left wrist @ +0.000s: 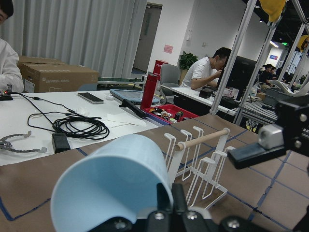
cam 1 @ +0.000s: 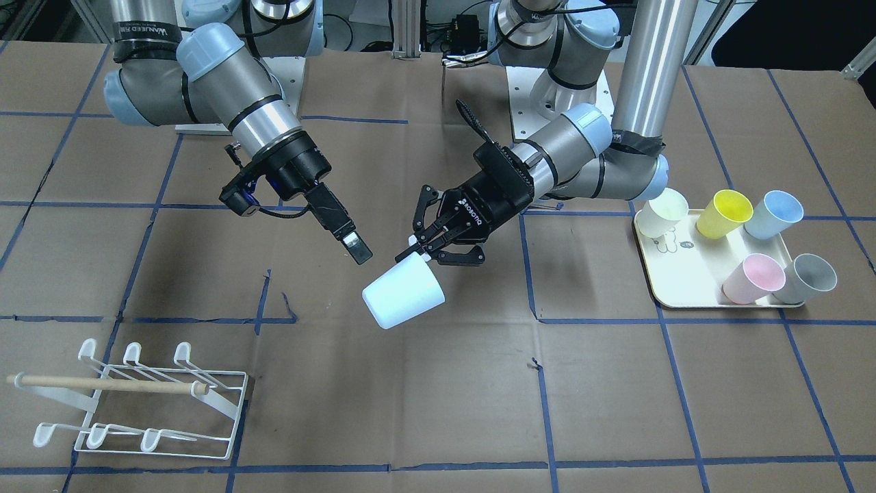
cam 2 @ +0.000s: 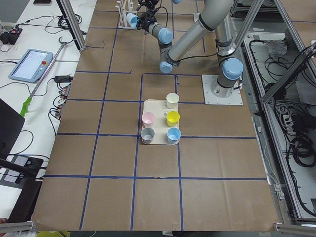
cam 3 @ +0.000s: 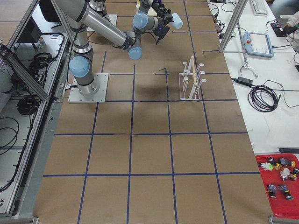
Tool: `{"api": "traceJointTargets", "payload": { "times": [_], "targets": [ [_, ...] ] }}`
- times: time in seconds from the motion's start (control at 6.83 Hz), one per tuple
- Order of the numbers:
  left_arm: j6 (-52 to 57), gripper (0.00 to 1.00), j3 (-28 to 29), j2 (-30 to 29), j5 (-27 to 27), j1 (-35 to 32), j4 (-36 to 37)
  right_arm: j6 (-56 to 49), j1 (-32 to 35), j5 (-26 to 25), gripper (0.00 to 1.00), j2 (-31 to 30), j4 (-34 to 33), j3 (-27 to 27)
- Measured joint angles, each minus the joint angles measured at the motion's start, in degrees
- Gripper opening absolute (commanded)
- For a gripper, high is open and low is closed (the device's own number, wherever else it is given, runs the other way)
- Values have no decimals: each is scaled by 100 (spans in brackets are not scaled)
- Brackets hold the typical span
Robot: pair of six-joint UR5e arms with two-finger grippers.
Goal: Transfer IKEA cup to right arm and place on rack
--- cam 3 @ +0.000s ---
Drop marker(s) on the green handled reacher grabber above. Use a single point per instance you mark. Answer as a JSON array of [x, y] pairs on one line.
[[245, 66]]

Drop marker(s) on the blue teach pendant tablet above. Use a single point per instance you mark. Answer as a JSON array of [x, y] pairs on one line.
[[258, 44]]

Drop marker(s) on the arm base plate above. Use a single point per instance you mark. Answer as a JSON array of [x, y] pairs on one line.
[[112, 18], [92, 93]]

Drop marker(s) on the white wire cup rack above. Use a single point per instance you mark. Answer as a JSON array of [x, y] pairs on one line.
[[190, 80]]

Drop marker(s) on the light blue ikea cup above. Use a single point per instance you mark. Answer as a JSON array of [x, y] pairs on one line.
[[176, 21]]

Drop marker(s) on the brown paper table mat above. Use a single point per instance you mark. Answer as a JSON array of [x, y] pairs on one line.
[[147, 157]]

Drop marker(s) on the black power adapter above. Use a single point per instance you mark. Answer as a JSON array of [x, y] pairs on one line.
[[245, 81]]

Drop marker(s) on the white keyboard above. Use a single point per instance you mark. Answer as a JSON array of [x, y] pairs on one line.
[[258, 7]]

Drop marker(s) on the red tray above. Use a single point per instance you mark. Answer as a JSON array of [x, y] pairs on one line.
[[280, 175]]

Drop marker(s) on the aluminium frame post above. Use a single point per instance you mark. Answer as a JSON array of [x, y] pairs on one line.
[[232, 23]]

